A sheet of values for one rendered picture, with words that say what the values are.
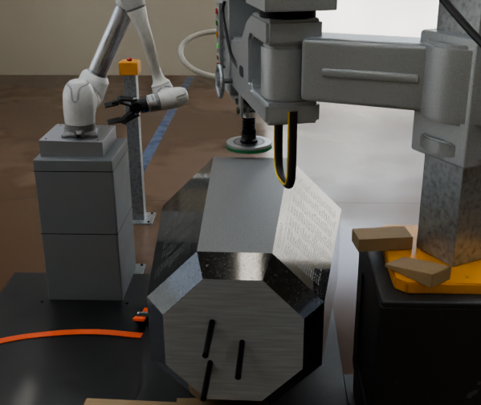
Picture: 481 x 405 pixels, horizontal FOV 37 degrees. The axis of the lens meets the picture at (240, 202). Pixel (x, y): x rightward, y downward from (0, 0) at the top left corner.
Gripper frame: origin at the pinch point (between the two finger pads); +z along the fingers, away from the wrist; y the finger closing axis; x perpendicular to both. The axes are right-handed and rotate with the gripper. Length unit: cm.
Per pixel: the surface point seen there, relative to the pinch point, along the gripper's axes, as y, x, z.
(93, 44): -416, -449, -44
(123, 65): -53, -77, -22
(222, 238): 68, 119, -19
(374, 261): 55, 139, -71
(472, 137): 108, 129, -97
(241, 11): 68, 18, -61
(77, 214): -32, 33, 28
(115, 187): -20.6, 30.3, 6.3
